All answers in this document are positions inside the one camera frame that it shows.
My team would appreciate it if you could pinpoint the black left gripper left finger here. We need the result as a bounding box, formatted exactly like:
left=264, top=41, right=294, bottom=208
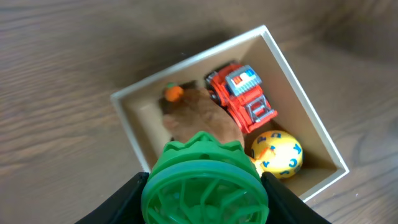
left=76, top=172, right=149, bottom=224

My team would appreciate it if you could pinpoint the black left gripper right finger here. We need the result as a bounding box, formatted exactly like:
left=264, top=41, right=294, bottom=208
left=261, top=172, right=331, bottom=224

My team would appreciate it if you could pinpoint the yellow letter ball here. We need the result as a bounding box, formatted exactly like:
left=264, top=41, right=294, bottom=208
left=251, top=130, right=303, bottom=179

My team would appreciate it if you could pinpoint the green ridged ball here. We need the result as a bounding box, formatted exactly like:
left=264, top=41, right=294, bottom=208
left=141, top=131, right=269, bottom=224

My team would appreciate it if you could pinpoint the brown plush bear toy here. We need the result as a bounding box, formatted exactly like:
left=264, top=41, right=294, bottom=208
left=159, top=80, right=244, bottom=145

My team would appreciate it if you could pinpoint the red toy fire truck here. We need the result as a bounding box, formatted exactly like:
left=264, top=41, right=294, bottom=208
left=204, top=60, right=278, bottom=134

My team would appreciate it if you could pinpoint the white cardboard box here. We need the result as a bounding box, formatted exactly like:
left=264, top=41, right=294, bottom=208
left=111, top=26, right=349, bottom=202

